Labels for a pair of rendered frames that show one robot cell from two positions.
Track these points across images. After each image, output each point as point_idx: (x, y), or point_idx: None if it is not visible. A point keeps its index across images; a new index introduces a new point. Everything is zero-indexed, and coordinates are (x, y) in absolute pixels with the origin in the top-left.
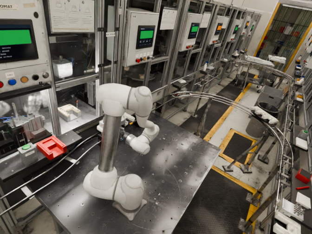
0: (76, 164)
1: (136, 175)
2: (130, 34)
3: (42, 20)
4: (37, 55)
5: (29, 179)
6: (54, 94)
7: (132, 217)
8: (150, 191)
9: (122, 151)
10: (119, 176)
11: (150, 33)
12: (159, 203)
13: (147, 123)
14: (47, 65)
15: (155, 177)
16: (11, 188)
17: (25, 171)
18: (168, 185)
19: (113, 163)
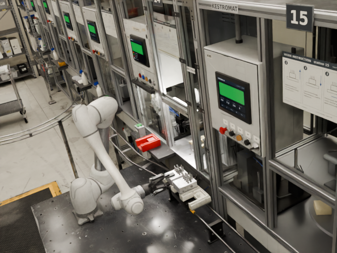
0: (139, 168)
1: (80, 183)
2: (208, 80)
3: (148, 40)
4: (148, 65)
5: (151, 159)
6: (161, 104)
7: (73, 211)
8: (88, 230)
9: (159, 215)
10: (96, 181)
11: (237, 94)
12: (71, 235)
13: (101, 160)
14: (154, 76)
15: (101, 239)
16: (173, 168)
17: (178, 164)
18: (82, 249)
19: (96, 164)
